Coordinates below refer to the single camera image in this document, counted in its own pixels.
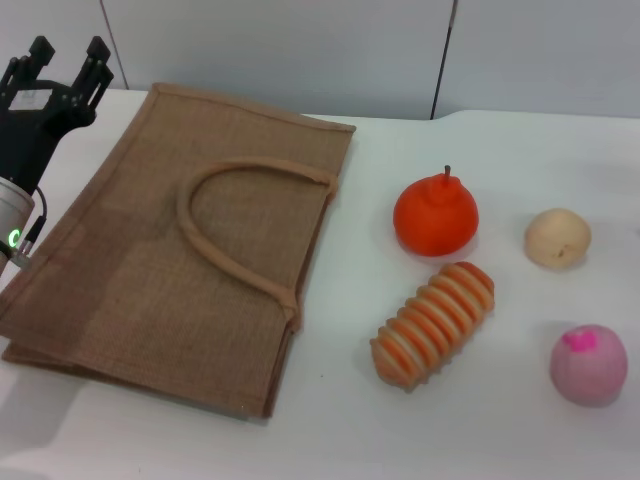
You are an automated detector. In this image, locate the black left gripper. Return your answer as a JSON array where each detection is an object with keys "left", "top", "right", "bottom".
[{"left": 0, "top": 35, "right": 115, "bottom": 190}]

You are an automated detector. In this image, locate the brown jute handbag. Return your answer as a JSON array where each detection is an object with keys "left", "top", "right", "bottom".
[{"left": 0, "top": 82, "right": 358, "bottom": 424}]

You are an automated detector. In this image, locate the orange toy fruit with stem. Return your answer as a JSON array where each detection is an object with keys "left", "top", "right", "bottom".
[{"left": 392, "top": 165, "right": 480, "bottom": 258}]

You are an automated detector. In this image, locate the ridged orange striped bread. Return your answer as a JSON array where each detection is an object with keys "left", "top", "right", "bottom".
[{"left": 369, "top": 261, "right": 497, "bottom": 393}]

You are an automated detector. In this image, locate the beige round toy fruit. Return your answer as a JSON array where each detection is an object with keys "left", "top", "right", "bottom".
[{"left": 523, "top": 207, "right": 593, "bottom": 270}]

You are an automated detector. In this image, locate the pink round ball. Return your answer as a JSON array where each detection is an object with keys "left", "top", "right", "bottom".
[{"left": 549, "top": 323, "right": 629, "bottom": 408}]

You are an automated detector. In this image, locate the black cable with metal plug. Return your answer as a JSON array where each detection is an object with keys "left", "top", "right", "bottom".
[{"left": 14, "top": 185, "right": 50, "bottom": 272}]

